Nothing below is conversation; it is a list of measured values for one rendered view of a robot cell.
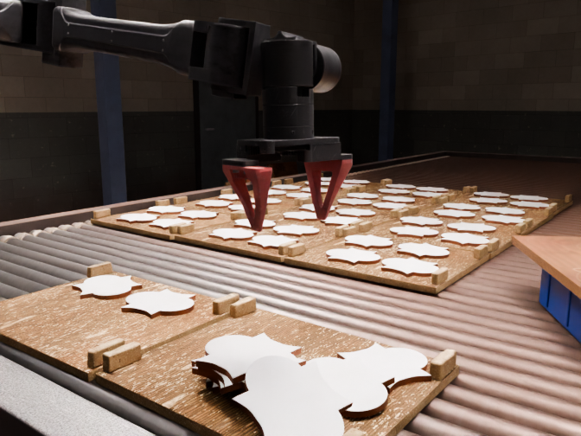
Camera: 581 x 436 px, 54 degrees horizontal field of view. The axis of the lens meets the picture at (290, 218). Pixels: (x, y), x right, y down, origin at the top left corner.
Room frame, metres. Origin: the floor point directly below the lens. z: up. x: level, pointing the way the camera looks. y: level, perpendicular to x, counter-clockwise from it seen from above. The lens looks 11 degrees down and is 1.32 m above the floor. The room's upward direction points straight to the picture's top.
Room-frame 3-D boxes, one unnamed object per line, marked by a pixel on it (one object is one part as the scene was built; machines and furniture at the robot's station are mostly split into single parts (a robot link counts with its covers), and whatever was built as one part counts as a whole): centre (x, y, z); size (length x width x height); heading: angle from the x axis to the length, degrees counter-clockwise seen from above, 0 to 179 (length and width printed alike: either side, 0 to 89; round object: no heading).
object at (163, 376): (0.78, 0.01, 0.93); 0.41 x 0.35 x 0.02; 52
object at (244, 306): (1.00, 0.09, 0.95); 0.06 x 0.02 x 0.03; 142
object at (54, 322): (1.03, 0.36, 0.93); 0.41 x 0.35 x 0.02; 54
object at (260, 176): (0.62, 0.03, 1.23); 0.07 x 0.07 x 0.09; 39
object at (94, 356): (0.80, 0.28, 0.95); 0.06 x 0.02 x 0.03; 144
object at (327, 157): (0.67, -0.03, 1.23); 0.07 x 0.07 x 0.09; 39
